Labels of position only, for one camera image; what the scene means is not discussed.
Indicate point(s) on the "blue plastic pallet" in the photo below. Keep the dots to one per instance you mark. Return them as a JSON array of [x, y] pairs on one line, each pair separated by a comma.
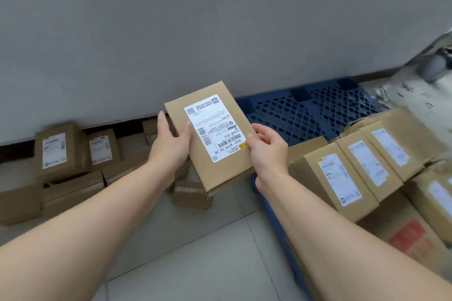
[[282, 113]]

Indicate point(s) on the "pile of cardboard boxes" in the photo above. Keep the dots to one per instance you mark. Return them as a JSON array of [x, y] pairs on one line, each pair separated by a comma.
[[63, 156]]

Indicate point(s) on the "grey cylindrical object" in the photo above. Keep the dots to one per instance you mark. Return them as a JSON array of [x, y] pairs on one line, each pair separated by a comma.
[[432, 66]]

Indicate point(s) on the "person's left thumb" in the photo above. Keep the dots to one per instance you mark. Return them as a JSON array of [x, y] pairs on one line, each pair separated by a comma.
[[186, 134]]

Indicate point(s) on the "person's left hand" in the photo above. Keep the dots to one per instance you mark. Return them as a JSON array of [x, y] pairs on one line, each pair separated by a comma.
[[166, 151]]

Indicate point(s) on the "large cardboard box red print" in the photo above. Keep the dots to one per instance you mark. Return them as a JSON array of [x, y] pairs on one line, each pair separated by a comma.
[[406, 237]]

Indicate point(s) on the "person's right forearm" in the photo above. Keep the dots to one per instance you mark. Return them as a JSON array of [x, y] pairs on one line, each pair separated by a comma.
[[339, 248]]

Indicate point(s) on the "person's right thumb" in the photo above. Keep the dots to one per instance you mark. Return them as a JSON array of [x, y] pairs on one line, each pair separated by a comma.
[[255, 142]]

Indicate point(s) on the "person's left forearm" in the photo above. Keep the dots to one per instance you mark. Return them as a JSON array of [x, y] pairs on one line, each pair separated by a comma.
[[88, 233]]

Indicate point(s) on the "cardboard parcel white label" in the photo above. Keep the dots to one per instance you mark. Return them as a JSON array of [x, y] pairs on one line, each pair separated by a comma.
[[226, 166]]

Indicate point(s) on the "person's right hand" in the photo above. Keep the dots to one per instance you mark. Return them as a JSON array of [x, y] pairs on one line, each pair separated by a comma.
[[270, 159]]

